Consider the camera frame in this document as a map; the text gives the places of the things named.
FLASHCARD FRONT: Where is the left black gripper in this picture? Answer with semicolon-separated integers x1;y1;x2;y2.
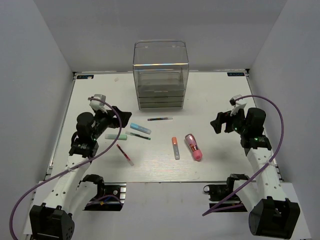
91;106;132;141

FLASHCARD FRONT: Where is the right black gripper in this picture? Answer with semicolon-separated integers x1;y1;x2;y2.
210;106;249;135

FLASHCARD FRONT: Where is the blue highlighter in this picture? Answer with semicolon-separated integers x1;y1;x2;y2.
130;123;152;135

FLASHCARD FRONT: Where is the green gel pen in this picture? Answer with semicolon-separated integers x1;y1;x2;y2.
125;131;151;141

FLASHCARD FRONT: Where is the green highlighter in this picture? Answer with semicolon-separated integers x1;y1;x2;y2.
104;134;128;141

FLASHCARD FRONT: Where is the purple gel pen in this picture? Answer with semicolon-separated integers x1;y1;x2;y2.
147;117;173;122

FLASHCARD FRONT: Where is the pink glue bottle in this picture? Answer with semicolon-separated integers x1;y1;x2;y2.
184;133;203;162

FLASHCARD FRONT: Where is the red gel pen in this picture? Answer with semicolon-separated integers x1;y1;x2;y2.
116;144;134;167

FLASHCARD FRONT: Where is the orange highlighter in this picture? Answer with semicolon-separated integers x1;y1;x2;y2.
171;137;180;160

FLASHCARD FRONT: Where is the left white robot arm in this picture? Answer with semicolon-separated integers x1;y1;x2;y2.
29;106;132;240

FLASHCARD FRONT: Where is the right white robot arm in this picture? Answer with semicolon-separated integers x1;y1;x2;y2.
210;107;301;240

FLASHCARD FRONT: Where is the clear drawer organizer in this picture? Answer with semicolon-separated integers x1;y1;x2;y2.
132;39;190;110

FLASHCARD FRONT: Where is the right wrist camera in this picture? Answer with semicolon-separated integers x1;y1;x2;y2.
229;95;247;116

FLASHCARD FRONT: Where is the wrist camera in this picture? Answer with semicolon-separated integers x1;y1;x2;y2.
229;95;247;116
89;94;106;113

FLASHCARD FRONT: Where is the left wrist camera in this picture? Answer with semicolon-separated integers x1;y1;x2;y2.
89;94;106;113

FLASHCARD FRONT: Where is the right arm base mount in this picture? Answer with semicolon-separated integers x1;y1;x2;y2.
203;174;249;209

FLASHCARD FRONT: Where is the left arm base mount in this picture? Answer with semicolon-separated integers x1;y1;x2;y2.
82;174;127;212

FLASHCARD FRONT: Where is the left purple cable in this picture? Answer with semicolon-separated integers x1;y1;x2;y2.
11;97;123;237

